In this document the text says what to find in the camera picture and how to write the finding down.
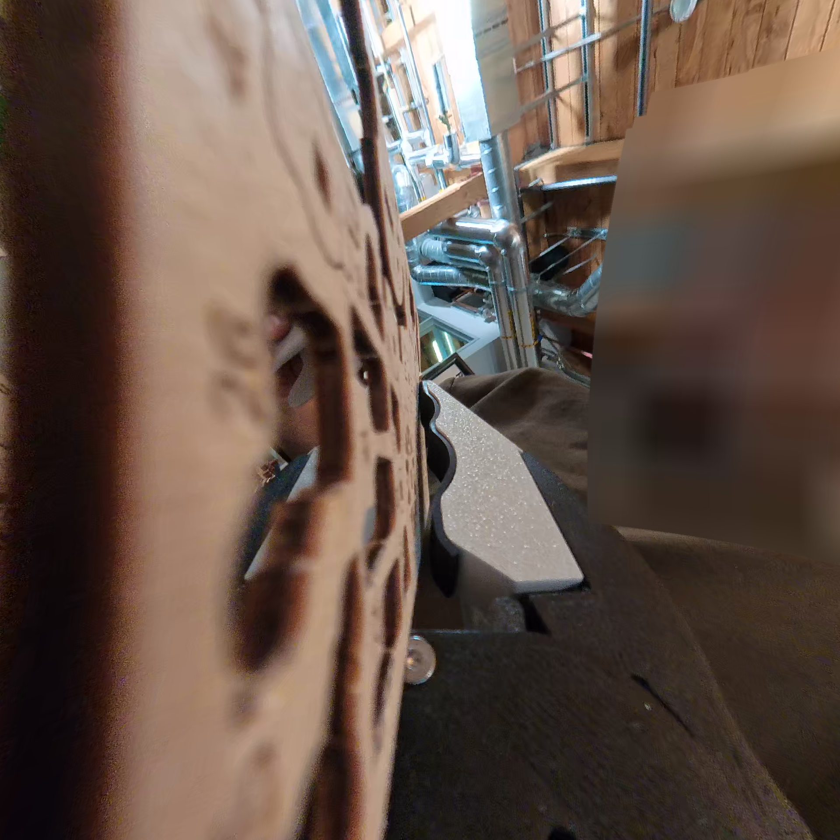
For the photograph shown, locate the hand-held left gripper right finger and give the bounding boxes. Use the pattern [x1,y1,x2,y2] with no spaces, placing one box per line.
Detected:
[419,379,585,598]

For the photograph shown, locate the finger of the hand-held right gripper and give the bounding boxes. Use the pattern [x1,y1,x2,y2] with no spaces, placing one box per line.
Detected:
[272,327,317,408]

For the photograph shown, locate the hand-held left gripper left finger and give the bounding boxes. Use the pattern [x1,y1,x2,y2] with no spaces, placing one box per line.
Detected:
[244,448,322,581]

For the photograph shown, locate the wooden puzzle sheet small wheels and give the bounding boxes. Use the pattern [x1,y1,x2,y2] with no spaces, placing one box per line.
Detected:
[0,0,434,840]

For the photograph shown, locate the person's right hand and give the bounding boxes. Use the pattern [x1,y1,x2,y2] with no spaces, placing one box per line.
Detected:
[266,314,321,458]

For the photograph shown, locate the silver pipes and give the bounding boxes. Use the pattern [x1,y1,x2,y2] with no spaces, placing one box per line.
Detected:
[407,131,601,371]

